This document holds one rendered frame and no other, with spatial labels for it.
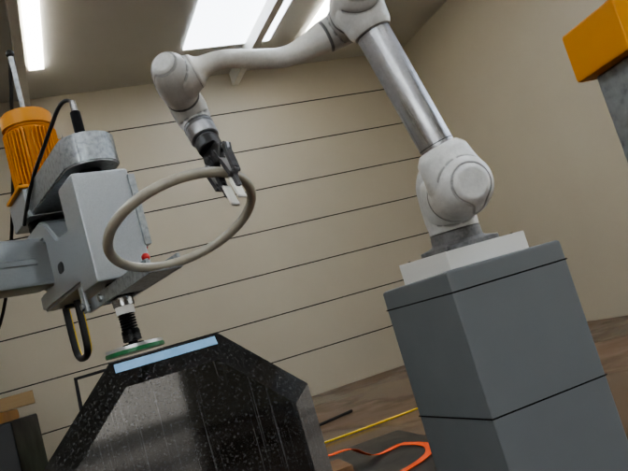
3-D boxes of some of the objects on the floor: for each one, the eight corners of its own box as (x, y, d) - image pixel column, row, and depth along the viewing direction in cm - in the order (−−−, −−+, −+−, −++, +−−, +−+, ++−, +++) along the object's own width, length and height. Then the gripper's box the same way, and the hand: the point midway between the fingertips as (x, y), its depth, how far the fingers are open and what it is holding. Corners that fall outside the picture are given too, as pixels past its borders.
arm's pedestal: (560, 490, 227) (485, 263, 238) (684, 513, 182) (585, 231, 192) (436, 549, 208) (361, 298, 219) (540, 591, 163) (438, 272, 173)
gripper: (229, 121, 198) (264, 183, 188) (202, 159, 206) (234, 219, 196) (209, 119, 192) (245, 181, 183) (182, 156, 201) (214, 218, 191)
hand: (234, 192), depth 191 cm, fingers closed on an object, 3 cm apart
